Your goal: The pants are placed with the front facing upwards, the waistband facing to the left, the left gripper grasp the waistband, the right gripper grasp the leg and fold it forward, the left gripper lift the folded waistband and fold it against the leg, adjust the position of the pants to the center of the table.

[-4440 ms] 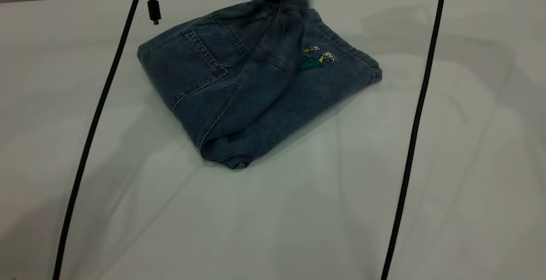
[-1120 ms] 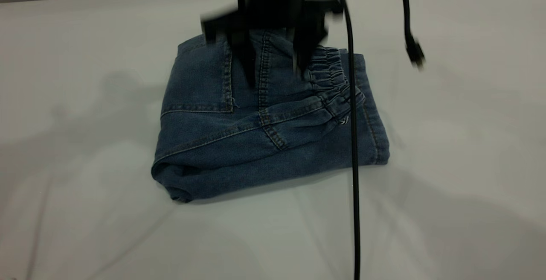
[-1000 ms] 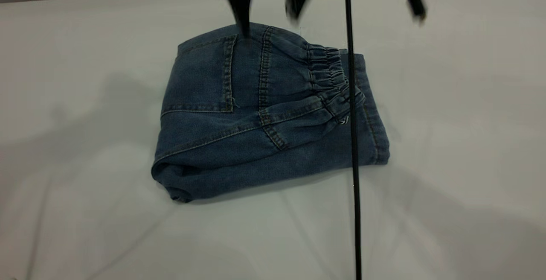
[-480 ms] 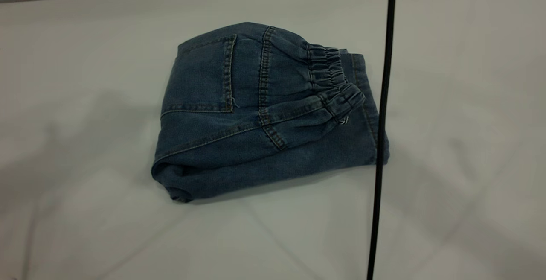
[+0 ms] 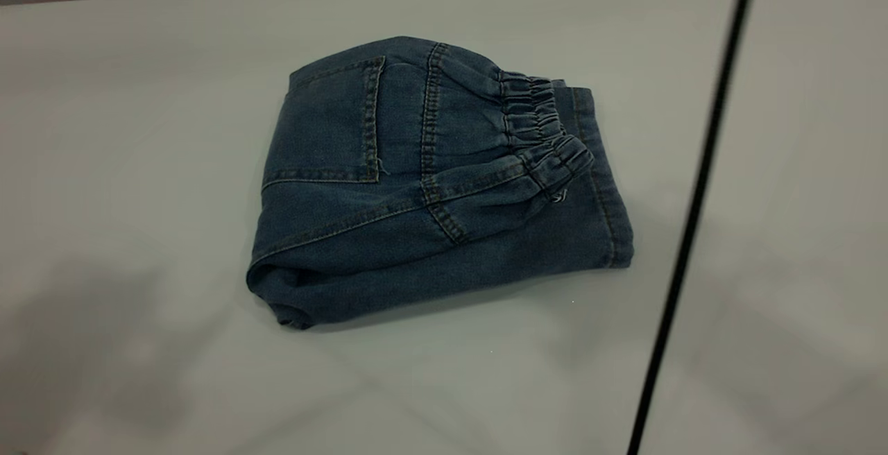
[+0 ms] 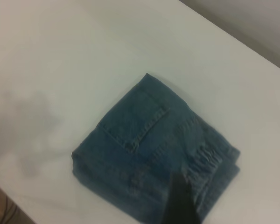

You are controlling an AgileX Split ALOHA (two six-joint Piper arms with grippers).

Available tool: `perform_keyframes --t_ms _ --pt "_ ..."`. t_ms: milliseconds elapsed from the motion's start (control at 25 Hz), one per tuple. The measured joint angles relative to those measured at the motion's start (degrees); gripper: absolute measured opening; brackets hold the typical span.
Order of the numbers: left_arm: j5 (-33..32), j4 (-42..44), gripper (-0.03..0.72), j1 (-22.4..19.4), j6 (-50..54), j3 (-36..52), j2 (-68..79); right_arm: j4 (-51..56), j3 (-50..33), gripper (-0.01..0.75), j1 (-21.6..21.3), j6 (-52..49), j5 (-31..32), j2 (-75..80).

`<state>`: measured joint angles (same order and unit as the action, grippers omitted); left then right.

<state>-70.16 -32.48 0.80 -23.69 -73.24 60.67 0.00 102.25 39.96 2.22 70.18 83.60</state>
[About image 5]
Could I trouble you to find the blue denim pants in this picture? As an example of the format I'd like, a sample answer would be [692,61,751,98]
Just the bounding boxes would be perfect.
[246,35,635,331]

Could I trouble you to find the thick black cable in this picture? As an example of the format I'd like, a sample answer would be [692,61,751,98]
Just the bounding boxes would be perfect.
[626,0,764,455]

